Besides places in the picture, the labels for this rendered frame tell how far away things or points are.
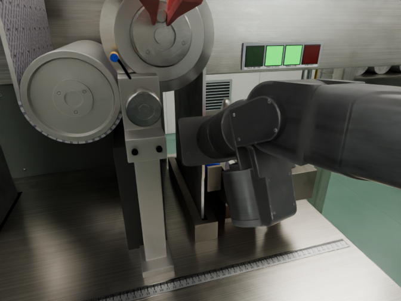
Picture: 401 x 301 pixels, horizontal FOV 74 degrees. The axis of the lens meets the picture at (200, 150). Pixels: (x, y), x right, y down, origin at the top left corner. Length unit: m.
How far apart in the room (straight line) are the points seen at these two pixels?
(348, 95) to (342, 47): 0.78
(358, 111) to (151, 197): 0.30
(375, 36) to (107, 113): 0.85
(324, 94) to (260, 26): 0.62
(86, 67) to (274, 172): 0.27
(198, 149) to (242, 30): 0.47
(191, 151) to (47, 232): 0.36
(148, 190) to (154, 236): 0.09
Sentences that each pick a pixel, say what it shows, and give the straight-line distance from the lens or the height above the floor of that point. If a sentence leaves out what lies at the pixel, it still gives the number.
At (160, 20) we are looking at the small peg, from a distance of 0.33.
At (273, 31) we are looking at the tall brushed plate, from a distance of 0.81.
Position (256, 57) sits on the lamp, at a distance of 0.79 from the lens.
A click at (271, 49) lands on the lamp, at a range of 0.81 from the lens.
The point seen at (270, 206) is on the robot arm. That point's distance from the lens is 0.26.
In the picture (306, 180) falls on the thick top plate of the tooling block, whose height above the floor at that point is 1.01.
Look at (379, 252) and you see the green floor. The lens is 2.06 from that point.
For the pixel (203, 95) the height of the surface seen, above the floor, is 1.17.
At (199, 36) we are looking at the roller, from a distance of 0.38.
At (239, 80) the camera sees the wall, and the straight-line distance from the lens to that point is 3.38.
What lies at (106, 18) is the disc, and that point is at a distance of 0.38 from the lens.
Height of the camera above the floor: 1.26
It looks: 25 degrees down
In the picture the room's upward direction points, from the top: straight up
